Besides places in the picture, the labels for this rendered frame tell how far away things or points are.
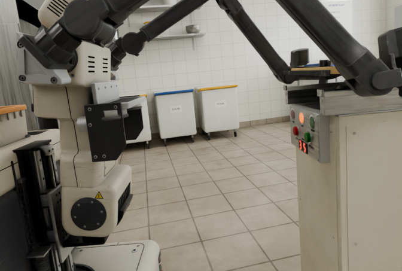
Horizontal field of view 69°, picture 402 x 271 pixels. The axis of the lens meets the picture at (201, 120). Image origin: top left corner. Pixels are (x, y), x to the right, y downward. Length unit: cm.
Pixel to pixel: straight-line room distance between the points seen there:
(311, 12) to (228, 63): 426
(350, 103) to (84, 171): 75
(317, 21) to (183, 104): 350
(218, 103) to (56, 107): 340
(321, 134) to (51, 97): 76
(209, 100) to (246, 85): 105
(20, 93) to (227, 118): 263
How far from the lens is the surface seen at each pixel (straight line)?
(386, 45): 72
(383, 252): 102
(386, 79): 68
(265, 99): 513
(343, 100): 83
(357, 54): 67
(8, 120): 111
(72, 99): 91
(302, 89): 110
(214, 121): 420
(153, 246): 138
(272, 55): 121
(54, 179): 108
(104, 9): 68
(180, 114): 408
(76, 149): 95
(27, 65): 78
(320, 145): 87
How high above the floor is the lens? 98
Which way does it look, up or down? 9 degrees down
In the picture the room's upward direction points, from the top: 5 degrees counter-clockwise
